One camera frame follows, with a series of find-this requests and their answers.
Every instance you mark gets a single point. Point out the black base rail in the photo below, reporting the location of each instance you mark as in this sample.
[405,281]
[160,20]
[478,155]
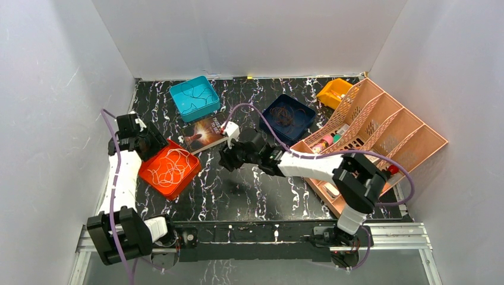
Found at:
[314,240]

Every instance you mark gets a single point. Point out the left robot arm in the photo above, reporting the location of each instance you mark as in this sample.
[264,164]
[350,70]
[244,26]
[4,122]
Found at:
[117,231]

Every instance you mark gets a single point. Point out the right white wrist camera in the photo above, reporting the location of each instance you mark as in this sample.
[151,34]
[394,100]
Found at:
[231,131]

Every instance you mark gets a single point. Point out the yellow plastic bin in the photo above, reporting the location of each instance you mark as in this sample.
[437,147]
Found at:
[333,93]

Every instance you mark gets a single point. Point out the orange plastic bin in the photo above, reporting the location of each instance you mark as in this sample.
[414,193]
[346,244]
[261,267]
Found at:
[171,171]

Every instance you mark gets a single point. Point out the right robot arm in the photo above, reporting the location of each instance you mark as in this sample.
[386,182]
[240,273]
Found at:
[357,179]

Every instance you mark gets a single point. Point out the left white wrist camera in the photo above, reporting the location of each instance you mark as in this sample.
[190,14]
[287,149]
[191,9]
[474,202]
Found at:
[141,126]

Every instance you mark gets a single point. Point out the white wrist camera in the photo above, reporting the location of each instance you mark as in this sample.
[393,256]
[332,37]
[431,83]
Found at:
[141,126]
[231,131]

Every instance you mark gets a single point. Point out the pink desk organizer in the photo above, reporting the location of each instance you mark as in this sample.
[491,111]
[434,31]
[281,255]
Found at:
[370,119]

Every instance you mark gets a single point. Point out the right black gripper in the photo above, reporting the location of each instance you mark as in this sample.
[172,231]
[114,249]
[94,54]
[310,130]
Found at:
[226,154]

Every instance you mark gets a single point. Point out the dark blue plastic bin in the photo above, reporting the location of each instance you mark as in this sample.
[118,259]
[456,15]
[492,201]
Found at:
[289,119]

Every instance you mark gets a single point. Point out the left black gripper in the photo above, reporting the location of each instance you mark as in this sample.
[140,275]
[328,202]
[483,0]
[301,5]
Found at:
[153,142]

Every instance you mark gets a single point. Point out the teal plastic bin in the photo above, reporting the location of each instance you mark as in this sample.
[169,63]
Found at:
[195,98]

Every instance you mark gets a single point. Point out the red black small tool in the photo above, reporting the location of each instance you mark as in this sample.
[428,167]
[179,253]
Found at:
[392,170]

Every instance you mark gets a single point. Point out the paperback book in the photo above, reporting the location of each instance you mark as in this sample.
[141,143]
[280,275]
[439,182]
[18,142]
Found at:
[204,134]

